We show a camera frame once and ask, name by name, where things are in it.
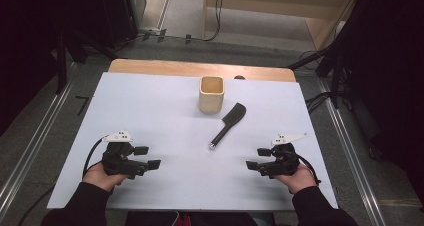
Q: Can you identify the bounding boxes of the beige square cup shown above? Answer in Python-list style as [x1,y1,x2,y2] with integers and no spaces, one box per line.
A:
[198,75,225,114]

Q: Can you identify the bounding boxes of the black curtain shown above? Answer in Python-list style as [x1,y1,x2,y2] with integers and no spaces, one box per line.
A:
[0,0,66,137]
[333,0,424,204]

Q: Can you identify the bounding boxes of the dark cabinet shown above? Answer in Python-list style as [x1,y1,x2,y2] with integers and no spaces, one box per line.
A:
[66,0,138,51]

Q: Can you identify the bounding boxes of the wooden table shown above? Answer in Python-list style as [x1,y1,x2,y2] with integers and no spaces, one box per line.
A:
[108,58,297,83]

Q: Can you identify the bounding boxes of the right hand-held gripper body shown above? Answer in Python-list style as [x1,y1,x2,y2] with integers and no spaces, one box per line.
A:
[257,133,309,180]

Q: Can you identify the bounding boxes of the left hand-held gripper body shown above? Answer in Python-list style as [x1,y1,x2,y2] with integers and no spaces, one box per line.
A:
[101,130,150,181]

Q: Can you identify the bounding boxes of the person's right hand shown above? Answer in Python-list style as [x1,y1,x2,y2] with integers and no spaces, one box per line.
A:
[273,163,318,195]

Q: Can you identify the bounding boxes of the black floor cables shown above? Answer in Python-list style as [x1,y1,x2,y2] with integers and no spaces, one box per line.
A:
[304,91,334,116]

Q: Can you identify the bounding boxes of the aluminium floor rail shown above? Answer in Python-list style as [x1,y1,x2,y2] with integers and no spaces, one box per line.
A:
[0,61,82,214]
[317,78,388,226]

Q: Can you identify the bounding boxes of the black spatula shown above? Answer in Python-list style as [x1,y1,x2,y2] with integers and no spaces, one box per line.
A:
[209,102,248,150]

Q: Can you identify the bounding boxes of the right hand-held gripper cable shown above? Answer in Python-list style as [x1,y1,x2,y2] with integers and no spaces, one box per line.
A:
[293,152,322,186]

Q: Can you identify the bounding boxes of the black metal stand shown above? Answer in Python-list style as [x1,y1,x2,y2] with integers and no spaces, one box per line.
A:
[285,35,351,110]
[53,22,118,96]

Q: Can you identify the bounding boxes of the hand-held gripper cable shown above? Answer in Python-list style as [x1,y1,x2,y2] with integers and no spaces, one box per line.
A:
[293,152,322,186]
[81,137,112,181]

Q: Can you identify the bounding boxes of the black hanging cable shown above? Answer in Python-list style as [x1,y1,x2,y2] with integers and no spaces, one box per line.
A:
[202,0,225,43]

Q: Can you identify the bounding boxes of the person's lap clothing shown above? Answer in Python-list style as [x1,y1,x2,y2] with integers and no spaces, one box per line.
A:
[124,210,276,226]

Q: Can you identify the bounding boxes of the person's left hand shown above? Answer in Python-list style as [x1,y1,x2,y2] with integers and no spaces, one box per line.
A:
[82,162,130,193]

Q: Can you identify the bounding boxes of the white board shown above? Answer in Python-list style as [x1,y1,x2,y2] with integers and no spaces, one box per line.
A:
[47,71,339,211]

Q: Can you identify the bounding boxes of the left hand-held gripper cable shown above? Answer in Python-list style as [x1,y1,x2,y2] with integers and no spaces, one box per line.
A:
[81,137,112,181]

